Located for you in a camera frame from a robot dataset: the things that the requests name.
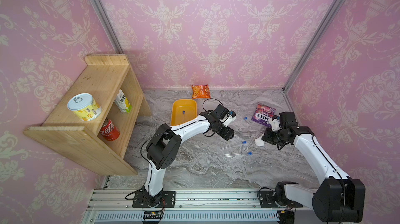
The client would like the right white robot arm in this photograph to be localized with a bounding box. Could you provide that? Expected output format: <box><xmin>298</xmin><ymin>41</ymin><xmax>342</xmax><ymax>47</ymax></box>
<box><xmin>261</xmin><ymin>111</ymin><xmax>366</xmax><ymax>224</ymax></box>

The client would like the aluminium corner post right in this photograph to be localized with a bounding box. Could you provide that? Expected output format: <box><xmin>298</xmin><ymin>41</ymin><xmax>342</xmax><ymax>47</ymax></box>
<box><xmin>282</xmin><ymin>0</ymin><xmax>345</xmax><ymax>95</ymax></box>

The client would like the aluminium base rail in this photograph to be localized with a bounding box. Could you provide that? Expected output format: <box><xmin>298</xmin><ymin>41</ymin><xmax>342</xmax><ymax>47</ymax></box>
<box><xmin>82</xmin><ymin>188</ymin><xmax>321</xmax><ymax>224</ymax></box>

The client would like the purple candy bag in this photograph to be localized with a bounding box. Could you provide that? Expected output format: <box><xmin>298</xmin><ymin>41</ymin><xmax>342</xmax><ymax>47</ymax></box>
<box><xmin>251</xmin><ymin>103</ymin><xmax>276</xmax><ymax>128</ymax></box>

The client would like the green white drink carton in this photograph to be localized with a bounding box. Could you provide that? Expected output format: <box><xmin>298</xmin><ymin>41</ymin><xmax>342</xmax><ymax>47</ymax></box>
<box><xmin>114</xmin><ymin>89</ymin><xmax>132</xmax><ymax>113</ymax></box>

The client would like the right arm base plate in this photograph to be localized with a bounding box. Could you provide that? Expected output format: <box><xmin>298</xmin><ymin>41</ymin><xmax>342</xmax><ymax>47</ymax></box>
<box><xmin>257</xmin><ymin>189</ymin><xmax>303</xmax><ymax>210</ymax></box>

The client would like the aluminium corner post left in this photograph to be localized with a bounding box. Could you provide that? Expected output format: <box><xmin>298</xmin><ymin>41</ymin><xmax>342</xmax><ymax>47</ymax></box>
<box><xmin>90</xmin><ymin>0</ymin><xmax>124</xmax><ymax>54</ymax></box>

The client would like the yellow tin can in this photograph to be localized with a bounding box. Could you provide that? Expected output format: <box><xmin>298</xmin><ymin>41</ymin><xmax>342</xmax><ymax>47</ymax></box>
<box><xmin>67</xmin><ymin>93</ymin><xmax>102</xmax><ymax>121</ymax></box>

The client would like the wooden shelf unit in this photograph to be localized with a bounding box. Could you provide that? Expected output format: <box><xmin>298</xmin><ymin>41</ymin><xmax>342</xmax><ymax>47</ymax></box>
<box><xmin>24</xmin><ymin>54</ymin><xmax>152</xmax><ymax>176</ymax></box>

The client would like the orange snack bag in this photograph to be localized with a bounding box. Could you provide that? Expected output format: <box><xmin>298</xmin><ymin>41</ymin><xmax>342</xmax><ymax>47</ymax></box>
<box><xmin>191</xmin><ymin>84</ymin><xmax>211</xmax><ymax>99</ymax></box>

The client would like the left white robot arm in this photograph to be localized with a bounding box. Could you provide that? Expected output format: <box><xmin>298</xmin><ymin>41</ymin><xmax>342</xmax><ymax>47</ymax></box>
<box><xmin>141</xmin><ymin>104</ymin><xmax>236</xmax><ymax>204</ymax></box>

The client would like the aluminium corner post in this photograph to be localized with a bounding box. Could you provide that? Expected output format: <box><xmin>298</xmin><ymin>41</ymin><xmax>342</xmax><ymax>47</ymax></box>
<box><xmin>90</xmin><ymin>0</ymin><xmax>124</xmax><ymax>54</ymax></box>
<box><xmin>282</xmin><ymin>0</ymin><xmax>345</xmax><ymax>95</ymax></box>

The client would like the red cola can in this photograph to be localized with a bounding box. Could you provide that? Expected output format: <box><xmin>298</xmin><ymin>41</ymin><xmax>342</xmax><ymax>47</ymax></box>
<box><xmin>99</xmin><ymin>118</ymin><xmax>120</xmax><ymax>141</ymax></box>

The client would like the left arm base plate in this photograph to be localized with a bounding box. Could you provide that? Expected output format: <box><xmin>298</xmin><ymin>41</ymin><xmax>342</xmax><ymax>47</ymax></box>
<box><xmin>132</xmin><ymin>190</ymin><xmax>176</xmax><ymax>208</ymax></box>

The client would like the yellow plastic tray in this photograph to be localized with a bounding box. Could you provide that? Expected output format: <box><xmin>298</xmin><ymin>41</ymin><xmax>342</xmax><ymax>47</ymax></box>
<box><xmin>170</xmin><ymin>99</ymin><xmax>198</xmax><ymax>126</ymax></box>

